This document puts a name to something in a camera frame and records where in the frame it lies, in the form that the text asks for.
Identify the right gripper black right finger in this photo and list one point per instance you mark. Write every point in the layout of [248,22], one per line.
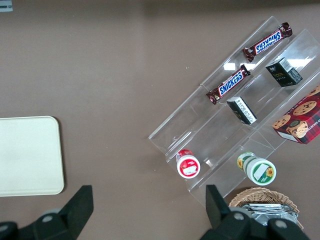
[217,212]

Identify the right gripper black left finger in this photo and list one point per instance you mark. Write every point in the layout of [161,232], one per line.
[75,212]

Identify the light wicker basket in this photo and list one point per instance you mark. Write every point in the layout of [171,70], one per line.
[262,193]

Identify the cream plastic tray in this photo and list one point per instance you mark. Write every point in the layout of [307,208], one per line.
[27,155]

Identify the silver foil packet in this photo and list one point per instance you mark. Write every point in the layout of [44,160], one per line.
[265,211]

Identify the red lid white jar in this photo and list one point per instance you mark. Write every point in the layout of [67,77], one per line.
[187,166]

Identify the green lid sunflower jar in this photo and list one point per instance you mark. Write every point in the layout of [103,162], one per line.
[260,171]

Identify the clear acrylic stepped shelf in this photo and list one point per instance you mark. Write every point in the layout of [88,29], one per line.
[212,140]

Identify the small black carton box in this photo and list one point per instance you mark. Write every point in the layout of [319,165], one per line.
[241,110]
[282,73]

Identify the red plaid cookie box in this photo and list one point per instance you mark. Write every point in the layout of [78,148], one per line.
[300,120]

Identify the Snickers chocolate bar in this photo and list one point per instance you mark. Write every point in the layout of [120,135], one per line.
[228,85]
[267,42]

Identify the small grey white box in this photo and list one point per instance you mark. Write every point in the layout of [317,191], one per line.
[5,6]

